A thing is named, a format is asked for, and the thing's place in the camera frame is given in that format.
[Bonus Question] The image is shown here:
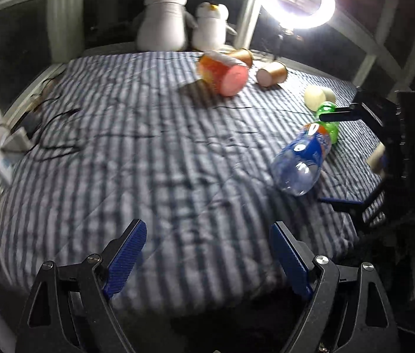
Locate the small plush penguin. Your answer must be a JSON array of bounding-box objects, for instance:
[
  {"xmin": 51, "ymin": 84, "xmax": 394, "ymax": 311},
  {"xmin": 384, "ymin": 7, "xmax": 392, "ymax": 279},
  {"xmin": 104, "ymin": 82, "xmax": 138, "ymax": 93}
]
[{"xmin": 192, "ymin": 2, "xmax": 237, "ymax": 51}]

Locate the large plush penguin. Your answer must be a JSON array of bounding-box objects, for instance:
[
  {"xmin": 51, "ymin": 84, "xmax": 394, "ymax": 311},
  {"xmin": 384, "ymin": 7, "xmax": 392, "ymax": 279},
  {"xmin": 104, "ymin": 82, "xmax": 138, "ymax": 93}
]
[{"xmin": 136, "ymin": 0, "xmax": 197, "ymax": 52}]

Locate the brown paper cup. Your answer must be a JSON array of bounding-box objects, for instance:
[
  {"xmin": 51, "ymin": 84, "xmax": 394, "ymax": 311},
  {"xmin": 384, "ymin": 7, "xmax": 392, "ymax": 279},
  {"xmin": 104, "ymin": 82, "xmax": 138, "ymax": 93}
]
[
  {"xmin": 256, "ymin": 61, "xmax": 288, "ymax": 88},
  {"xmin": 227, "ymin": 49, "xmax": 254, "ymax": 69}
]

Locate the near brown paper cup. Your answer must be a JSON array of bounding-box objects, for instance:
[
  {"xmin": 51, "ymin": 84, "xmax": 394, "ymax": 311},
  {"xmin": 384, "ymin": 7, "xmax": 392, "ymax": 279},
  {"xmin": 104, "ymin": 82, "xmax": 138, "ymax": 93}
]
[{"xmin": 256, "ymin": 61, "xmax": 288, "ymax": 88}]

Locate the black charger cable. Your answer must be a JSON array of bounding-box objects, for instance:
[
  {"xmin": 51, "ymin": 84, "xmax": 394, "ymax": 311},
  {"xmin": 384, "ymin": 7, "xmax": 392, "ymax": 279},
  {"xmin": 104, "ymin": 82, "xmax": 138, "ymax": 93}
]
[{"xmin": 0, "ymin": 75, "xmax": 83, "ymax": 163}]

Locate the black power adapter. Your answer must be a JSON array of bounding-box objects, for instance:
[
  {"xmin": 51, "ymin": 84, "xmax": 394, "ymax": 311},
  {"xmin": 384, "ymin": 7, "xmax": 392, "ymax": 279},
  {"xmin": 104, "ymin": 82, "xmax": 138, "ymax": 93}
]
[{"xmin": 12, "ymin": 111, "xmax": 43, "ymax": 139}]

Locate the orange pink plastic bottle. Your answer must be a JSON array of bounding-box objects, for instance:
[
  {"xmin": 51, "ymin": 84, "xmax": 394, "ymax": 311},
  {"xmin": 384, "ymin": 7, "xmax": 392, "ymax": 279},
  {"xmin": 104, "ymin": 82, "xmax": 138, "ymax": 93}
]
[{"xmin": 197, "ymin": 51, "xmax": 249, "ymax": 97}]

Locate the cream paper cup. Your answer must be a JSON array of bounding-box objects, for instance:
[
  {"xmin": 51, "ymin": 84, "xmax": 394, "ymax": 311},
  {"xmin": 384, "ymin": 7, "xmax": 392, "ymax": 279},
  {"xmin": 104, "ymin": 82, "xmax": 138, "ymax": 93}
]
[{"xmin": 303, "ymin": 85, "xmax": 336, "ymax": 111}]

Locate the blue label plastic bottle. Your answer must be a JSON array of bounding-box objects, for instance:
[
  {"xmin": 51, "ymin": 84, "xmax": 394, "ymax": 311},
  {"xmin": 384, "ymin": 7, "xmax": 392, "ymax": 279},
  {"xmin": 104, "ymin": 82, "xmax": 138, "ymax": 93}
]
[{"xmin": 270, "ymin": 121, "xmax": 332, "ymax": 197}]

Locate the green plastic bottle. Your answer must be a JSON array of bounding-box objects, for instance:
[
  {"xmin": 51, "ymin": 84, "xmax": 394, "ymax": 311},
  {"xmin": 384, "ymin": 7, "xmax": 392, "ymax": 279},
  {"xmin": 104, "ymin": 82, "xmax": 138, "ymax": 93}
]
[{"xmin": 315, "ymin": 100, "xmax": 339, "ymax": 145}]

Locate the black light tripod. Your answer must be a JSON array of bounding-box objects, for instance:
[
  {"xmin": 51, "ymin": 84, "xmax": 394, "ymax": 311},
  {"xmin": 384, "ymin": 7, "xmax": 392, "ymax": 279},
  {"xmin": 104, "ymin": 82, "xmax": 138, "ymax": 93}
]
[{"xmin": 265, "ymin": 25, "xmax": 304, "ymax": 61}]

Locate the far brown paper cup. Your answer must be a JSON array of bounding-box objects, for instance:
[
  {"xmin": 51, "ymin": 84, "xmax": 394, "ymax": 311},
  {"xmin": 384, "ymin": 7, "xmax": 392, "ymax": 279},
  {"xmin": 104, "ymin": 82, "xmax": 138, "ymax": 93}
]
[{"xmin": 227, "ymin": 49, "xmax": 254, "ymax": 69}]

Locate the blue white striped bedsheet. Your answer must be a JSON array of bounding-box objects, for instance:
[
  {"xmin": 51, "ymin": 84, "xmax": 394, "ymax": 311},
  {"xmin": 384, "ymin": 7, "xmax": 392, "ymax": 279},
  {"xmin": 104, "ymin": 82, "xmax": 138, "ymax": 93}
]
[{"xmin": 0, "ymin": 52, "xmax": 379, "ymax": 315}]

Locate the white power strip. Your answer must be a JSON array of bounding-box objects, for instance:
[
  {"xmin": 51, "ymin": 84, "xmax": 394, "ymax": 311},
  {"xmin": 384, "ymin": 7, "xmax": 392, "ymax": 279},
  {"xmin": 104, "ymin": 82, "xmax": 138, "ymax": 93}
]
[{"xmin": 0, "ymin": 127, "xmax": 35, "ymax": 186}]

